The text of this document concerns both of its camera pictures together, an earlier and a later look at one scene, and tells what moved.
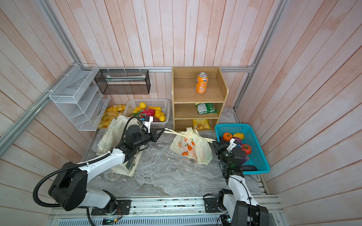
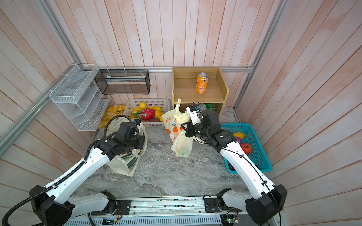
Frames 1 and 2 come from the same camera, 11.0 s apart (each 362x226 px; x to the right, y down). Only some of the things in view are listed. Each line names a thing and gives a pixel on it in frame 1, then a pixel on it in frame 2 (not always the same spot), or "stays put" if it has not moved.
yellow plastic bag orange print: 190,143 to 172,120
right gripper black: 219,149 to 188,129
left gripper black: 154,135 to 141,139
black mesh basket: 123,81 stays put
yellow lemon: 143,105 stays put
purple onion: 238,139 stays put
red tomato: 247,148 stays put
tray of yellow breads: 111,113 stays put
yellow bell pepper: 239,135 stays put
